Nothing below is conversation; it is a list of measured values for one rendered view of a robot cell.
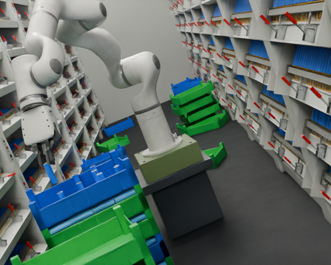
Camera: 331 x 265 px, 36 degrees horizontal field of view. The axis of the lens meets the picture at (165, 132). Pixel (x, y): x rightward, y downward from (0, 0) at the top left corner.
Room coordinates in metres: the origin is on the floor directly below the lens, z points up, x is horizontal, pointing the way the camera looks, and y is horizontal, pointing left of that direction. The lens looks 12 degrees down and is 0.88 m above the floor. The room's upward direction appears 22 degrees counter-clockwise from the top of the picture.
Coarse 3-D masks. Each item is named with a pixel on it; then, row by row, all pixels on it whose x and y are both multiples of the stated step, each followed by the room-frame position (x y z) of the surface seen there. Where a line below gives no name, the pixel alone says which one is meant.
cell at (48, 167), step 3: (45, 162) 1.45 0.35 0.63; (45, 165) 1.44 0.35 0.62; (48, 165) 1.44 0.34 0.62; (45, 168) 1.44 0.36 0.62; (48, 168) 1.44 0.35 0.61; (51, 168) 1.45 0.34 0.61; (48, 171) 1.44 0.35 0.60; (51, 171) 1.44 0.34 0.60; (48, 174) 1.44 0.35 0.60; (51, 174) 1.44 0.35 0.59; (54, 174) 1.44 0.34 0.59; (51, 177) 1.44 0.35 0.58; (54, 177) 1.44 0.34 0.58; (51, 180) 1.44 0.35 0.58; (54, 180) 1.44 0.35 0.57; (51, 183) 1.44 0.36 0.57; (54, 183) 1.44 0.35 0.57
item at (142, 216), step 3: (141, 213) 1.43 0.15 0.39; (135, 216) 1.42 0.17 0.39; (138, 216) 1.41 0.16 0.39; (141, 216) 1.41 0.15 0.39; (144, 216) 1.41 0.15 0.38; (129, 219) 1.42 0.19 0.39; (132, 219) 1.40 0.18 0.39; (135, 219) 1.40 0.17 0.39; (138, 219) 1.40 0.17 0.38; (141, 219) 1.40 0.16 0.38; (132, 222) 1.40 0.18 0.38
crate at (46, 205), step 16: (112, 160) 1.59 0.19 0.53; (128, 160) 1.40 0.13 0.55; (80, 176) 1.56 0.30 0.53; (112, 176) 1.39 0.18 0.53; (128, 176) 1.40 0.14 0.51; (32, 192) 1.51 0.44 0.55; (48, 192) 1.54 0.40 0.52; (64, 192) 1.55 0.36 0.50; (80, 192) 1.37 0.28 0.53; (96, 192) 1.38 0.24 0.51; (112, 192) 1.39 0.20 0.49; (32, 208) 1.33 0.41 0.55; (48, 208) 1.34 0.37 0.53; (64, 208) 1.35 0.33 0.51; (80, 208) 1.36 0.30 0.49; (48, 224) 1.34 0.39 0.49
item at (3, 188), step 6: (0, 162) 2.38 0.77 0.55; (6, 162) 2.38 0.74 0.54; (12, 162) 2.38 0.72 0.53; (0, 168) 2.36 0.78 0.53; (6, 168) 2.38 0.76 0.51; (12, 168) 2.38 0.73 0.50; (6, 174) 2.36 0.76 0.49; (6, 180) 2.26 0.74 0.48; (12, 180) 2.34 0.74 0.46; (0, 186) 2.17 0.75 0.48; (6, 186) 2.24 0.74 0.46; (0, 192) 2.14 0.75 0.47; (0, 198) 2.13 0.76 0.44
